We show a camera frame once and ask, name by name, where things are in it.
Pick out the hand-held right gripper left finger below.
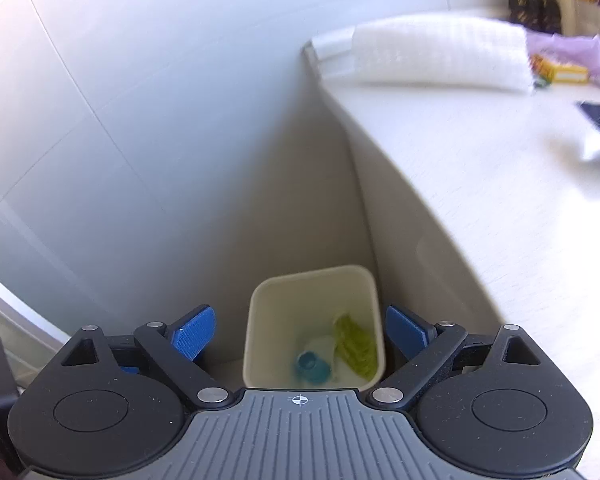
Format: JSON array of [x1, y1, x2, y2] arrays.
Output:
[[60, 304, 231, 408]]

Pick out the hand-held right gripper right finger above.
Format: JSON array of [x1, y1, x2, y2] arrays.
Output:
[[370, 304, 543, 408]]

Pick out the cream plastic waste bin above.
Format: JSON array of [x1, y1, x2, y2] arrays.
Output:
[[242, 265, 386, 391]]

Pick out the white foam net sheet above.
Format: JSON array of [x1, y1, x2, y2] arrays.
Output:
[[350, 16, 536, 94]]

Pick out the green crumpled wrapper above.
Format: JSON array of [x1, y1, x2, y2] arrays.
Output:
[[334, 312, 378, 381]]

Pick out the blue plastic cup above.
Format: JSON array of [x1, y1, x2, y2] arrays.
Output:
[[295, 351, 333, 383]]

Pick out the purple plastic bag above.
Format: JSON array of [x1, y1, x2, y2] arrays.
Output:
[[525, 30, 600, 89]]

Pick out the dark pump bottles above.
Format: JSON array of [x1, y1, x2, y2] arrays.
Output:
[[534, 0, 564, 36]]

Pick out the white container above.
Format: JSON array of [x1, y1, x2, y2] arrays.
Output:
[[572, 0, 600, 39]]

